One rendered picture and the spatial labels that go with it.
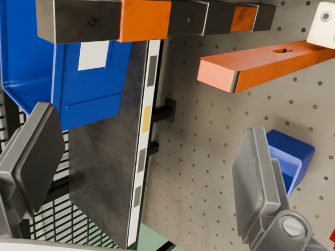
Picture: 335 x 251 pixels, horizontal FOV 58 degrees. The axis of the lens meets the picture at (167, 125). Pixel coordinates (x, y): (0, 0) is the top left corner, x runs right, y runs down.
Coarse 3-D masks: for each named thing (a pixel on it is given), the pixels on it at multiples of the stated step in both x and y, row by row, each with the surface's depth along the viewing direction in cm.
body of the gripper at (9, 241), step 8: (0, 240) 8; (8, 240) 8; (16, 240) 9; (24, 240) 9; (32, 240) 9; (40, 240) 9; (0, 248) 8; (8, 248) 8; (16, 248) 8; (24, 248) 8; (32, 248) 8; (40, 248) 8; (48, 248) 8; (56, 248) 8; (64, 248) 8; (72, 248) 8; (80, 248) 8; (88, 248) 8; (96, 248) 9; (104, 248) 9; (112, 248) 9
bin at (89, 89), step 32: (0, 0) 45; (32, 0) 48; (0, 32) 47; (32, 32) 51; (0, 64) 50; (32, 64) 54; (64, 64) 40; (96, 64) 44; (32, 96) 52; (64, 96) 43; (96, 96) 48; (64, 128) 46
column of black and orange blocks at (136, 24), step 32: (64, 0) 29; (96, 0) 31; (128, 0) 34; (160, 0) 38; (192, 0) 47; (64, 32) 30; (96, 32) 33; (128, 32) 36; (160, 32) 40; (192, 32) 45; (224, 32) 52
